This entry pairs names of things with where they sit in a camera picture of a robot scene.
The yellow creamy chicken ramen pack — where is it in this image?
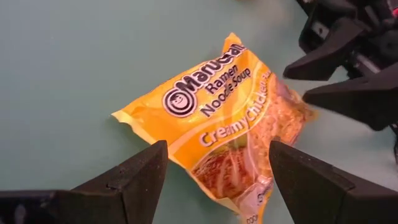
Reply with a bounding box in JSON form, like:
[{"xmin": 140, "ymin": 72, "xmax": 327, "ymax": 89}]
[{"xmin": 111, "ymin": 32, "xmax": 318, "ymax": 224}]

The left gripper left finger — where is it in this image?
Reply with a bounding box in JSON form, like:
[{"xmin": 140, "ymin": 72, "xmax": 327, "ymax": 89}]
[{"xmin": 72, "ymin": 140, "xmax": 169, "ymax": 224}]

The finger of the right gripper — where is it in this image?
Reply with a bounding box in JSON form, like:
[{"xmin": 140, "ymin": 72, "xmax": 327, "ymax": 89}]
[
  {"xmin": 303, "ymin": 63, "xmax": 398, "ymax": 131},
  {"xmin": 283, "ymin": 17, "xmax": 364, "ymax": 81}
]

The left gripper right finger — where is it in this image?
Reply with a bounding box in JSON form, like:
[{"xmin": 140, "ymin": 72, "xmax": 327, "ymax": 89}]
[{"xmin": 269, "ymin": 139, "xmax": 355, "ymax": 224}]

